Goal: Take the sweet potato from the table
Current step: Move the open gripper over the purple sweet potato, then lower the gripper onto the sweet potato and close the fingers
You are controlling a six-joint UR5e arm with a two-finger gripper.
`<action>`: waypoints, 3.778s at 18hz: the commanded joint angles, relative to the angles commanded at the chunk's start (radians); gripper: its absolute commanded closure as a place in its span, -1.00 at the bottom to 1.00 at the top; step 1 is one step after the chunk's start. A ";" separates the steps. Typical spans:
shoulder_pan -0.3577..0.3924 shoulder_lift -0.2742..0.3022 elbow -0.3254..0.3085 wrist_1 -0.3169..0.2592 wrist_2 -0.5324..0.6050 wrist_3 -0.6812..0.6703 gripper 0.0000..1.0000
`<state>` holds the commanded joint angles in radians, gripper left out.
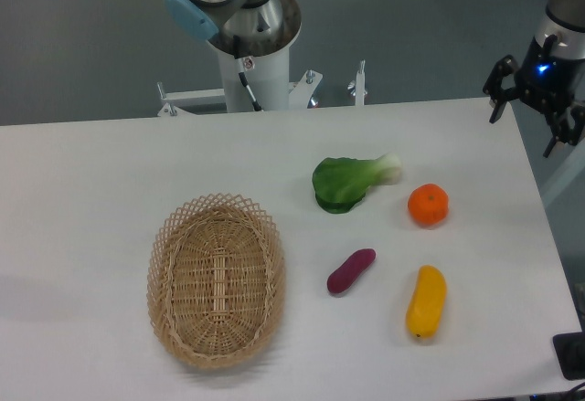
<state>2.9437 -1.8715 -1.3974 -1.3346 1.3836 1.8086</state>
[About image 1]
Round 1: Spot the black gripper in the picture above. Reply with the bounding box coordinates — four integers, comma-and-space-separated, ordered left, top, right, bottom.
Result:
483, 34, 584, 158

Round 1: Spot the purple sweet potato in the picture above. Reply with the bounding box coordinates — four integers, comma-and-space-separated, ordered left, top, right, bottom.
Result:
326, 248, 377, 295

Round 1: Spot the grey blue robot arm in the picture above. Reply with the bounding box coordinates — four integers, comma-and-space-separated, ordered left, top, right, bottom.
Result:
164, 0, 584, 145

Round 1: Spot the orange tangerine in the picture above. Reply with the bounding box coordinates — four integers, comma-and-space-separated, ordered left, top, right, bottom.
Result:
407, 184, 449, 227

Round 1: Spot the green bok choy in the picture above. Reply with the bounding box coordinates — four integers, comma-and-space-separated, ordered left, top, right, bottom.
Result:
312, 153, 402, 214

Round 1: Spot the yellow mango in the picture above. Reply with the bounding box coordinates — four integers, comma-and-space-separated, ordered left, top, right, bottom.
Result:
405, 265, 448, 339

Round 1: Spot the black device at table edge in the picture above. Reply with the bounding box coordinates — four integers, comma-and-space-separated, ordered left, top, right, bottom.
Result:
552, 332, 584, 381

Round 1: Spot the woven wicker basket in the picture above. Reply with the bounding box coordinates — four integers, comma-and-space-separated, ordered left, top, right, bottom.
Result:
146, 194, 286, 370

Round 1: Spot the white table leg frame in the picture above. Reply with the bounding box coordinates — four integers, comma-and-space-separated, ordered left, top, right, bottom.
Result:
540, 140, 584, 209

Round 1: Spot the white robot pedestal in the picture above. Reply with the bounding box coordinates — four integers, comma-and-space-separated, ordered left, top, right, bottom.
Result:
155, 0, 369, 118

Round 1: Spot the black cable on pedestal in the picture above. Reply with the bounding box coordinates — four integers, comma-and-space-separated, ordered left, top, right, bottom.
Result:
232, 35, 265, 112

